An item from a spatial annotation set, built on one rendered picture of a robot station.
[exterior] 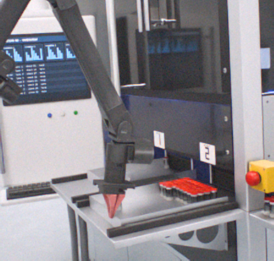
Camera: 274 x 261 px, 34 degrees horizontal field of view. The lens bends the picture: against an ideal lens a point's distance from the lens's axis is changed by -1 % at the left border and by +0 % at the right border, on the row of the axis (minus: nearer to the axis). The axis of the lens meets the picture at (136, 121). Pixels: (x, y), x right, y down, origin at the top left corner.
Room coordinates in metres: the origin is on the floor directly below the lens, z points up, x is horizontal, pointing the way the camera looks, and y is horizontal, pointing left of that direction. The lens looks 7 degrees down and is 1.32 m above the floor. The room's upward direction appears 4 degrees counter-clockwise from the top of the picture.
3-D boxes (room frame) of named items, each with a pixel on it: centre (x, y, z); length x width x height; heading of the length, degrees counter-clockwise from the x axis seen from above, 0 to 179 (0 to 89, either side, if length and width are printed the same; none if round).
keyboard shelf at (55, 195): (1.92, 0.39, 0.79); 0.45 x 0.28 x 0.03; 107
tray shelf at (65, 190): (1.48, 0.00, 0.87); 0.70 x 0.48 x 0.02; 23
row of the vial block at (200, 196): (1.36, -0.14, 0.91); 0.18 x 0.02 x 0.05; 24
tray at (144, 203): (1.31, -0.04, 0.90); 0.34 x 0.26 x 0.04; 114
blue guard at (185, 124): (2.16, 0.11, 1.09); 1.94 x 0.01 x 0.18; 23
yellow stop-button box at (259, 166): (1.17, -0.34, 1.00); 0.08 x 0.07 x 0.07; 113
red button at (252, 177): (1.15, -0.30, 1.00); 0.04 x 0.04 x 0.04; 23
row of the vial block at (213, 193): (1.37, -0.19, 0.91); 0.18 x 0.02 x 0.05; 24
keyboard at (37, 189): (1.87, 0.37, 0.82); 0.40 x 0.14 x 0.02; 107
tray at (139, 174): (1.66, 0.00, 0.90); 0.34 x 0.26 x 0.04; 113
